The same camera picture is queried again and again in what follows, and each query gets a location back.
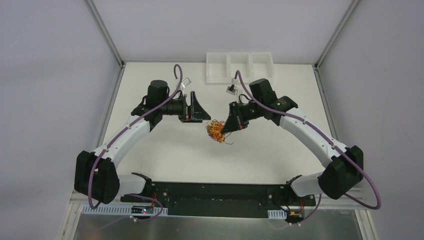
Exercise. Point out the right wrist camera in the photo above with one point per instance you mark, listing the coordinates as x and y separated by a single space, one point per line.
232 90

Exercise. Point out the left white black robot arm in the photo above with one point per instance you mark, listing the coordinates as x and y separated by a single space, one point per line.
96 171

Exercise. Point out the aluminium frame rail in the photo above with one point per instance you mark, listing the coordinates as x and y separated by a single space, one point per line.
343 203

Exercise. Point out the white slotted cable duct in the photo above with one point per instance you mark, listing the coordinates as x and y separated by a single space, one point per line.
277 214
125 210

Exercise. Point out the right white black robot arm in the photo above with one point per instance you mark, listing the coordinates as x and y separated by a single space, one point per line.
339 175

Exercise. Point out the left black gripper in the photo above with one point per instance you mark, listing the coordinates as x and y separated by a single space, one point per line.
188 108

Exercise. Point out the right white slotted cable duct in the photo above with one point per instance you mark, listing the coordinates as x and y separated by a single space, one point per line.
277 214

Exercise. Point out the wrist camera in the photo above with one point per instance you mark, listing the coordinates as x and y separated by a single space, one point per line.
232 90
185 82

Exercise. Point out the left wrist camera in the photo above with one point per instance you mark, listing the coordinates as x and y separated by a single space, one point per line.
185 82

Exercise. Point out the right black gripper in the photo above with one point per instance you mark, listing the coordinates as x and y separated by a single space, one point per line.
236 114

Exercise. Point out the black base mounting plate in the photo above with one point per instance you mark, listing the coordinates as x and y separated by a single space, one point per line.
224 199

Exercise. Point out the white three-compartment tray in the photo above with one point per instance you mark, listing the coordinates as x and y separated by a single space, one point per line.
221 67

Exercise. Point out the left white slotted cable duct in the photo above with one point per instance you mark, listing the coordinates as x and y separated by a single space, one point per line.
125 210

